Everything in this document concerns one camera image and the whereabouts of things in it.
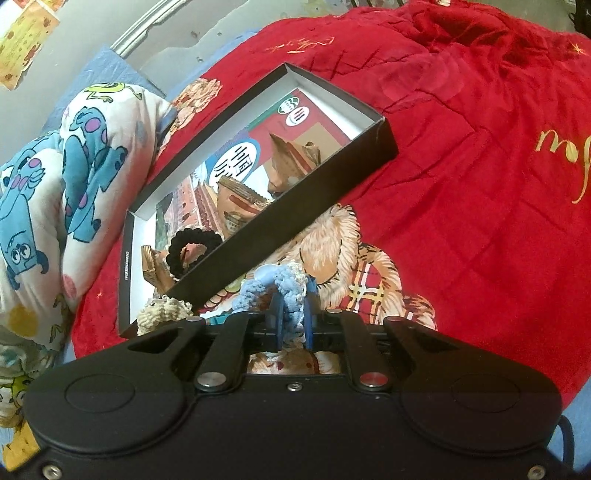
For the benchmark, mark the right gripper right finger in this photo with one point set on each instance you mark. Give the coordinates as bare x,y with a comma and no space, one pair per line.
343,332

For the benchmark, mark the cartoon monster print duvet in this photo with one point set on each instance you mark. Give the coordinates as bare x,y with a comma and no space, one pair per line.
64,196

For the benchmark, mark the blue knitted scrunchie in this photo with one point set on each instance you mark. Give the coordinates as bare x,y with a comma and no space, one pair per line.
278,291

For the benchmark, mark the beige knitted scrunchie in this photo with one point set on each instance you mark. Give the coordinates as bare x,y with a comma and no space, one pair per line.
160,311

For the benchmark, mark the black scrunchie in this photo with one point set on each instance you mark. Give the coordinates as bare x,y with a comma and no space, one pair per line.
187,247

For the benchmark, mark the yellow wall poster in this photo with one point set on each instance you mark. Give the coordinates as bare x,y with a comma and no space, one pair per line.
25,26

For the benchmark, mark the black shallow cardboard box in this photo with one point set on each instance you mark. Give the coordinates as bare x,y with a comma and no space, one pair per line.
371,144

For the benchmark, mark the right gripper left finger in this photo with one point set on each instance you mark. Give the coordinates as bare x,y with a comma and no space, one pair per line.
224,363

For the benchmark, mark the red plush bed blanket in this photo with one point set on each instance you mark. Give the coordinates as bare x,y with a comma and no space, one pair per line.
480,226

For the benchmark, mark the Chinese history textbook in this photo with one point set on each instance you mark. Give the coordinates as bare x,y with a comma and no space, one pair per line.
271,154

